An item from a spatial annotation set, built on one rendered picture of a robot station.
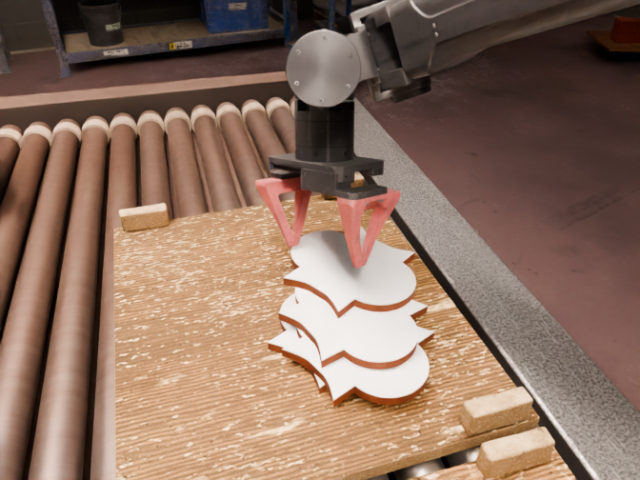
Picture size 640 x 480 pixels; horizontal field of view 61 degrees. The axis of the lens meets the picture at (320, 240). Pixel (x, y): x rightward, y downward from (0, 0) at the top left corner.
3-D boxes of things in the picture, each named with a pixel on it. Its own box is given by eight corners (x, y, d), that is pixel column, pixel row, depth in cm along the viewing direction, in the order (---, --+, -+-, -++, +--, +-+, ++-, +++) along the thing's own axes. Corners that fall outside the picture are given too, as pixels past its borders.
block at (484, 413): (516, 403, 48) (524, 383, 46) (530, 420, 46) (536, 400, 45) (456, 420, 46) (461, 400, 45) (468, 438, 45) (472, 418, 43)
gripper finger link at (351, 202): (352, 281, 49) (353, 177, 46) (299, 263, 53) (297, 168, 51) (399, 264, 53) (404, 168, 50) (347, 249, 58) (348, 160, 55)
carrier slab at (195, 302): (366, 196, 79) (367, 187, 78) (536, 429, 48) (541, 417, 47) (115, 237, 71) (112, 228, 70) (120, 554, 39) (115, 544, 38)
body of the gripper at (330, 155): (338, 189, 48) (339, 101, 46) (266, 174, 55) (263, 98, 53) (386, 179, 52) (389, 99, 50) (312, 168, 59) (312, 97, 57)
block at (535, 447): (538, 443, 45) (546, 422, 43) (551, 463, 43) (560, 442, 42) (472, 461, 43) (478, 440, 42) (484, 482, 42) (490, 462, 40)
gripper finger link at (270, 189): (300, 263, 53) (298, 168, 51) (255, 248, 58) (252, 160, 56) (348, 249, 58) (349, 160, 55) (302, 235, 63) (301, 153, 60)
